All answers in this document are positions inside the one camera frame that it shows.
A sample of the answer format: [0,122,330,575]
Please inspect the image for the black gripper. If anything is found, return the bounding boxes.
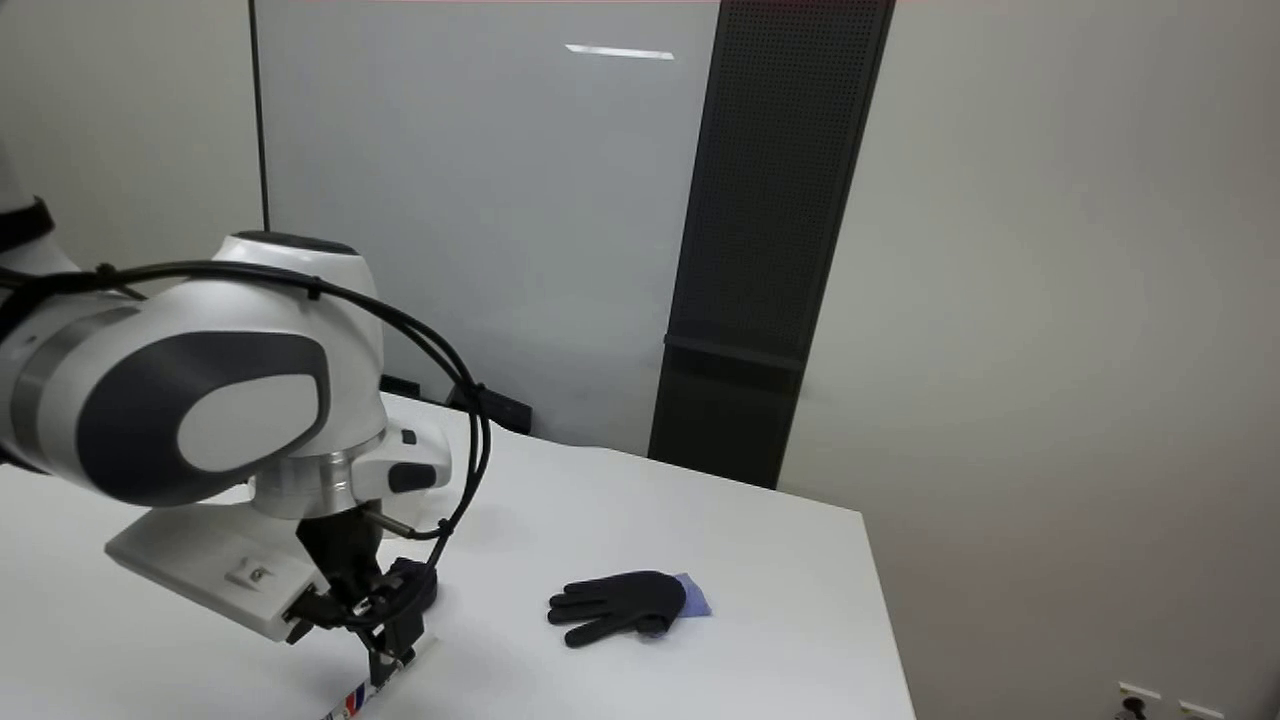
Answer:
[286,510,445,693]

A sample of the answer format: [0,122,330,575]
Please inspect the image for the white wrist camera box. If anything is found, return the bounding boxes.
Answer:
[105,501,339,648]

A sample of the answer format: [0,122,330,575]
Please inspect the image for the black glove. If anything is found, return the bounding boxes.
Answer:
[545,567,691,651]

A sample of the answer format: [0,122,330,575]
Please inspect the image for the white marker with black label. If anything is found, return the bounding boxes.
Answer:
[326,636,442,720]

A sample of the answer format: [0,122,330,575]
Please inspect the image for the blue cloth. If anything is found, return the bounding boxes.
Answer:
[668,567,717,625]

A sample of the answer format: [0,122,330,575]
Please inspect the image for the dark wall pillar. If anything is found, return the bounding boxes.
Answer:
[644,0,899,493]

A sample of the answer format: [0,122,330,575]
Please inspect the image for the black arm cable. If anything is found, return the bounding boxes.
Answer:
[0,257,498,543]

